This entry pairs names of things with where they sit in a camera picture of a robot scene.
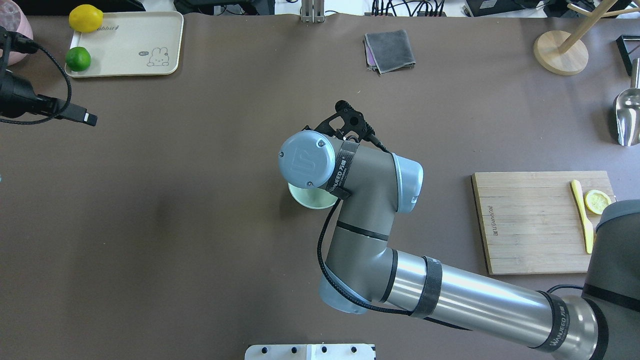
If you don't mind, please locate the yellow lemon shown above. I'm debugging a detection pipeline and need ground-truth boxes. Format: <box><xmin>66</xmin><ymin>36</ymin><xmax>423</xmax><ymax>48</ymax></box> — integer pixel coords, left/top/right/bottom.
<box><xmin>68</xmin><ymin>4</ymin><xmax>105</xmax><ymax>34</ymax></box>

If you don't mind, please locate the wooden cutting board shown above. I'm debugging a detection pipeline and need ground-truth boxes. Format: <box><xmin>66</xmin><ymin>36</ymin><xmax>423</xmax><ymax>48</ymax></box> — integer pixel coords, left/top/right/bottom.
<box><xmin>471</xmin><ymin>170</ymin><xmax>616</xmax><ymax>275</ymax></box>

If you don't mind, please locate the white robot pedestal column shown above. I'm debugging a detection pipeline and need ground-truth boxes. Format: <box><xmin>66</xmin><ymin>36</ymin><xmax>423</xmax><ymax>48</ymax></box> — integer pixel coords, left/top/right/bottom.
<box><xmin>244</xmin><ymin>343</ymin><xmax>377</xmax><ymax>360</ymax></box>

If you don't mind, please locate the pink bowl with ice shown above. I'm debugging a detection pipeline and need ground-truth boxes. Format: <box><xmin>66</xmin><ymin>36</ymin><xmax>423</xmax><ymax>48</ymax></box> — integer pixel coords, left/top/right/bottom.
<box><xmin>0</xmin><ymin>0</ymin><xmax>34</xmax><ymax>66</ymax></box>

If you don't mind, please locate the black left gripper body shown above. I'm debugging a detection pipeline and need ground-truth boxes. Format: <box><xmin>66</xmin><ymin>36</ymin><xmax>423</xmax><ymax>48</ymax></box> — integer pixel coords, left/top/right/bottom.
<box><xmin>0</xmin><ymin>27</ymin><xmax>58</xmax><ymax>121</ymax></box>

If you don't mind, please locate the wooden mug tree stand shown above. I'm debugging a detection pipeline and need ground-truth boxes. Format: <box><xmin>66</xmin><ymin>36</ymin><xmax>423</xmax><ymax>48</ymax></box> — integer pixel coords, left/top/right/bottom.
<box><xmin>534</xmin><ymin>0</ymin><xmax>640</xmax><ymax>76</ymax></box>

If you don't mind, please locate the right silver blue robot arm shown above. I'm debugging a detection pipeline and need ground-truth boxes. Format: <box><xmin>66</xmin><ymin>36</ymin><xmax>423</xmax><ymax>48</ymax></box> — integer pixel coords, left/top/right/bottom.
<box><xmin>278</xmin><ymin>100</ymin><xmax>640</xmax><ymax>360</ymax></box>

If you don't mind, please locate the lemon slice upper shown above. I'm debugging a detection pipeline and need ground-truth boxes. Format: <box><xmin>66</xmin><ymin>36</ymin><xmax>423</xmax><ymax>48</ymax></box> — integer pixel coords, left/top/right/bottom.
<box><xmin>583</xmin><ymin>189</ymin><xmax>613</xmax><ymax>215</ymax></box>

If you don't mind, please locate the metal scoop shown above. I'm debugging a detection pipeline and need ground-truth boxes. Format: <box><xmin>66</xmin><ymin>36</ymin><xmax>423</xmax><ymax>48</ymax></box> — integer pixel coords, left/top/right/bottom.
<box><xmin>614</xmin><ymin>58</ymin><xmax>640</xmax><ymax>147</ymax></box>

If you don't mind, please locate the yellow plastic knife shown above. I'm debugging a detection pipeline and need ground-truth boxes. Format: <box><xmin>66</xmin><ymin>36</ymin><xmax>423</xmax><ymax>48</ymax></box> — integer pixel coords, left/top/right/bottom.
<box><xmin>570</xmin><ymin>179</ymin><xmax>595</xmax><ymax>255</ymax></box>

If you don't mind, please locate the grey folded cloth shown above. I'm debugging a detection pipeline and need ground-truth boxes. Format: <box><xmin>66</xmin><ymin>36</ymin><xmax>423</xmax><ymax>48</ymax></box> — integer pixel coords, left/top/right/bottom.
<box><xmin>363</xmin><ymin>29</ymin><xmax>416</xmax><ymax>75</ymax></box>

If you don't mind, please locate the aluminium frame post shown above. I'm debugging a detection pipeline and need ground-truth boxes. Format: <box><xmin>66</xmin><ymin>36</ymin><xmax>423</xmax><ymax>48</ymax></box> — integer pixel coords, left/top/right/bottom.
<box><xmin>300</xmin><ymin>0</ymin><xmax>325</xmax><ymax>23</ymax></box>

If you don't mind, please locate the green lime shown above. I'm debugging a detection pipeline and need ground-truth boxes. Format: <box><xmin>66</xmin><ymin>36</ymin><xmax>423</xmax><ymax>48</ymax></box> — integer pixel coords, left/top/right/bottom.
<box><xmin>65</xmin><ymin>47</ymin><xmax>92</xmax><ymax>72</ymax></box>

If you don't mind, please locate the cream rabbit tray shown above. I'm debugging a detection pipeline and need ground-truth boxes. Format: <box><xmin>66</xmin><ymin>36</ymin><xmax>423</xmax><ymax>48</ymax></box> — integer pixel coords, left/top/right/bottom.
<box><xmin>64</xmin><ymin>11</ymin><xmax>185</xmax><ymax>78</ymax></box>

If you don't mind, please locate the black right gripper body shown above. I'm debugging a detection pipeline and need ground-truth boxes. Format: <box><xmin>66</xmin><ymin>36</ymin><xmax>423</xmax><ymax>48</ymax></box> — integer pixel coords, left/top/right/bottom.
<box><xmin>313</xmin><ymin>100</ymin><xmax>377</xmax><ymax>143</ymax></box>

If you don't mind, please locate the mint green bowl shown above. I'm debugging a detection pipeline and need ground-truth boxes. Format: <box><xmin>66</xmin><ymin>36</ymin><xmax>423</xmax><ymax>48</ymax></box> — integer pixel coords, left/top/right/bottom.
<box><xmin>287</xmin><ymin>183</ymin><xmax>338</xmax><ymax>210</ymax></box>

